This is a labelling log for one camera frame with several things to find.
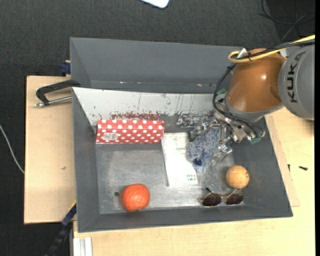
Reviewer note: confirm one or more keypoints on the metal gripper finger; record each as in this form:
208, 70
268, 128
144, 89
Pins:
223, 150
201, 127

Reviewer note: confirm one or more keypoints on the blue and white cloth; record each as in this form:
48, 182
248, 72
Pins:
203, 147

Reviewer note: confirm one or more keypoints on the pale yellow ball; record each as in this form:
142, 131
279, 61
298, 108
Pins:
237, 176

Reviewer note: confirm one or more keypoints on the sunglasses with brown lenses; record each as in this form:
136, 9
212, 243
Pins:
212, 200

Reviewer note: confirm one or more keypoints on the red box with white dots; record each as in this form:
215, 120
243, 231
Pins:
135, 131

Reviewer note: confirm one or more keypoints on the grey metal bin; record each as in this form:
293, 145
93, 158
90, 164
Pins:
140, 165

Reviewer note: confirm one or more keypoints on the small black screw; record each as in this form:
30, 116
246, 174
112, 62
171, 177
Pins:
304, 168

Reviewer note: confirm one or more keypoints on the orange fruit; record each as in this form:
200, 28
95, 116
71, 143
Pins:
135, 197

